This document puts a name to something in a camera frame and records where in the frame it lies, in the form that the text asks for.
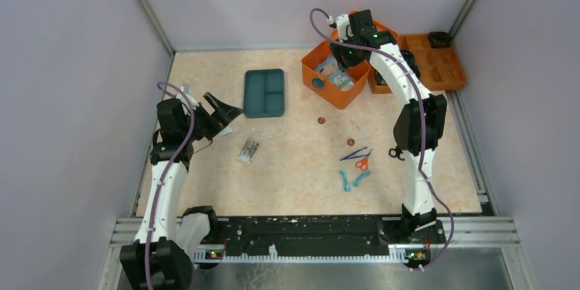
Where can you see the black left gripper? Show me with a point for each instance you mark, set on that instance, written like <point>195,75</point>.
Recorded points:
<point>210,117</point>

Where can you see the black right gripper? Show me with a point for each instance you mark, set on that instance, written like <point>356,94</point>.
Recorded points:
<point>345,58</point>

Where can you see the blue white packet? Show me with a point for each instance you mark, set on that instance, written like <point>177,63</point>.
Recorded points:
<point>329,70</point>

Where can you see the clear bag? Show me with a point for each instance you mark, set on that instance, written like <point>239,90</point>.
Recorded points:
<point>226,131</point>

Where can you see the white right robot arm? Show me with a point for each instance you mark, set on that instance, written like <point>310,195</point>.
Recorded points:
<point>421,121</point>

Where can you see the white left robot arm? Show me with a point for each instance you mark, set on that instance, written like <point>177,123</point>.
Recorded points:
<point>161,255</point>

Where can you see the orange medicine box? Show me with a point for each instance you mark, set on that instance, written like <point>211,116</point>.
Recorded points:
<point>324,88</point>

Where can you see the teal divided tray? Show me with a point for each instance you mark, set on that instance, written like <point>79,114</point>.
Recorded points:
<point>264,93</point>

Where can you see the small pill blister bag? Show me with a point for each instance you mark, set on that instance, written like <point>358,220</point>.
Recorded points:
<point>249,150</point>

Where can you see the black tape roll left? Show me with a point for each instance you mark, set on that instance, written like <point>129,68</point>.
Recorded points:
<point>379,79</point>

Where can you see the black tape roll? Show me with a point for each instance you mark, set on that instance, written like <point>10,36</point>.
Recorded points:
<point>408,57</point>
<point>379,79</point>

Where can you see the black tape roll upper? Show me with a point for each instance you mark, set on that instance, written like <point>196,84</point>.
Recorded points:
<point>408,57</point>

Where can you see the blue tweezers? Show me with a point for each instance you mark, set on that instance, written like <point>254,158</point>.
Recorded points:
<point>357,154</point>

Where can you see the orange compartment tray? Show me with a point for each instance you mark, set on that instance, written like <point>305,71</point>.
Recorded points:
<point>438,69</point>

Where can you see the orange small scissors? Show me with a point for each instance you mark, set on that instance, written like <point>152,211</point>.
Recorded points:
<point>362,164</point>

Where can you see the teal clip right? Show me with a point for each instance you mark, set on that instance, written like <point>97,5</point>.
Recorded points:
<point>360,177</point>

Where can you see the teal clip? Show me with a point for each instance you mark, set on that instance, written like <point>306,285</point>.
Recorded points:
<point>360,177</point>
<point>345,182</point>

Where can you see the teal clip left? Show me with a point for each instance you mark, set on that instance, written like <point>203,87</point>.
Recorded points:
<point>345,182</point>

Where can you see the black handled scissors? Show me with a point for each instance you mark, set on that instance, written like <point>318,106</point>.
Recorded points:
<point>396,153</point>

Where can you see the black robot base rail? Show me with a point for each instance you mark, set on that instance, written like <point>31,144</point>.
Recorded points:
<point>321,239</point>

